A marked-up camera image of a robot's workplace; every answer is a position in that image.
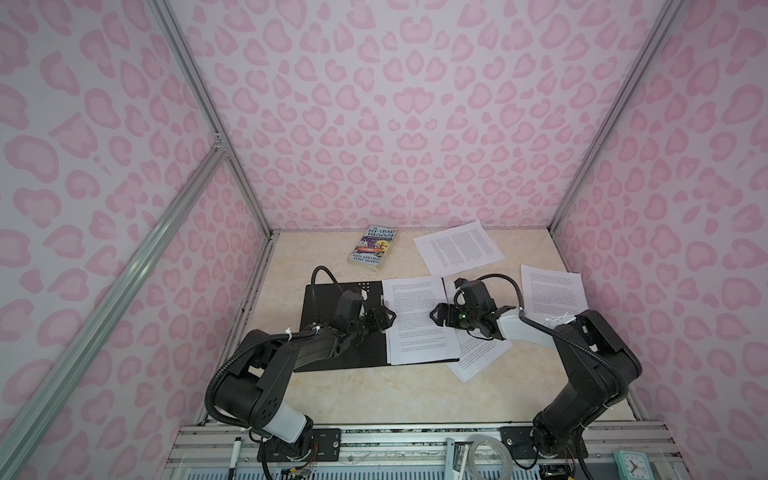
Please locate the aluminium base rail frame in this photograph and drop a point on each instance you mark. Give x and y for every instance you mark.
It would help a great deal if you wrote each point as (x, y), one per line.
(420, 451)

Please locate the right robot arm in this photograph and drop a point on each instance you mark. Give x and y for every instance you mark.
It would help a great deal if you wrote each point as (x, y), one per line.
(598, 364)

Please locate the teal alarm clock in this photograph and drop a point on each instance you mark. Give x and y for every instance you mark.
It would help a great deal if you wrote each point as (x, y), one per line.
(633, 465)

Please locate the black white marker pen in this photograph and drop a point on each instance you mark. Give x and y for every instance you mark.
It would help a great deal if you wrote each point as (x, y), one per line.
(234, 458)

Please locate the printed sheet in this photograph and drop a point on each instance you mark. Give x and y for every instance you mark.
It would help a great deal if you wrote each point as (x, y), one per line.
(552, 297)
(414, 338)
(476, 355)
(457, 249)

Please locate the clear tube coil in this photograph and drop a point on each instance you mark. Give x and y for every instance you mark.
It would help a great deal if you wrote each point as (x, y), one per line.
(487, 448)

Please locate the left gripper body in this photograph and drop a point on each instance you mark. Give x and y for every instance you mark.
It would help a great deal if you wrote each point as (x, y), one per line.
(356, 331)

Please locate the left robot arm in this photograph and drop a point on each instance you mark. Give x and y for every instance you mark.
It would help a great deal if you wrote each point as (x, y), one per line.
(248, 390)

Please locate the colourful paperback book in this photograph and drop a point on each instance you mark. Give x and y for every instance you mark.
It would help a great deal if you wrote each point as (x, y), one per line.
(372, 248)

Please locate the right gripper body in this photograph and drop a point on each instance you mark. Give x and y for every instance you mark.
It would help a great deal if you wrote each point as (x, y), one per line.
(469, 318)

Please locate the black A4 clip folder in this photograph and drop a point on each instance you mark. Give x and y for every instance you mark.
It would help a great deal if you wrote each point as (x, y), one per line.
(318, 307)

